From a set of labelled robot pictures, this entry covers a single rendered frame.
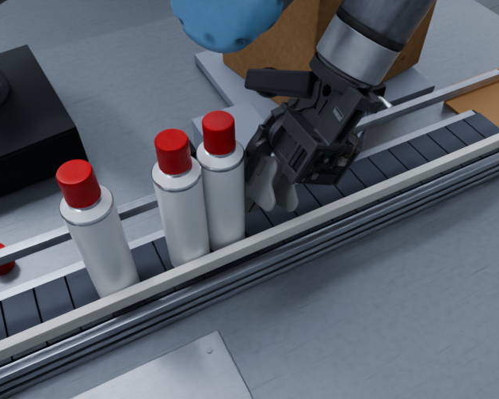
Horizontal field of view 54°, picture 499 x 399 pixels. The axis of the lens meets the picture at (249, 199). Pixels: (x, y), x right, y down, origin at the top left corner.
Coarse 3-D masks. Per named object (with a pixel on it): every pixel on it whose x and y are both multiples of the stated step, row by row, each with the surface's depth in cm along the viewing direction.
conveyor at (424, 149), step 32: (448, 128) 79; (480, 128) 79; (384, 160) 74; (416, 160) 74; (320, 192) 70; (352, 192) 70; (256, 224) 66; (320, 224) 66; (160, 256) 63; (256, 256) 63; (64, 288) 60; (0, 320) 57; (32, 320) 57; (96, 320) 57; (32, 352) 55
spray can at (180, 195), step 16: (160, 144) 46; (176, 144) 46; (160, 160) 47; (176, 160) 47; (192, 160) 51; (160, 176) 49; (176, 176) 49; (192, 176) 49; (160, 192) 50; (176, 192) 49; (192, 192) 50; (160, 208) 53; (176, 208) 51; (192, 208) 52; (176, 224) 53; (192, 224) 54; (176, 240) 55; (192, 240) 56; (208, 240) 60; (176, 256) 58; (192, 256) 58
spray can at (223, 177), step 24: (216, 120) 49; (216, 144) 49; (240, 144) 53; (216, 168) 50; (240, 168) 52; (216, 192) 53; (240, 192) 55; (216, 216) 57; (240, 216) 58; (216, 240) 60; (240, 240) 62
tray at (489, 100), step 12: (492, 84) 94; (456, 96) 91; (468, 96) 92; (480, 96) 92; (492, 96) 92; (456, 108) 89; (468, 108) 89; (480, 108) 89; (492, 108) 89; (492, 120) 87
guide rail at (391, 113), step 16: (480, 80) 73; (496, 80) 75; (432, 96) 71; (448, 96) 72; (384, 112) 69; (400, 112) 69; (128, 208) 57; (144, 208) 58; (32, 240) 54; (48, 240) 54; (64, 240) 56; (0, 256) 53; (16, 256) 54
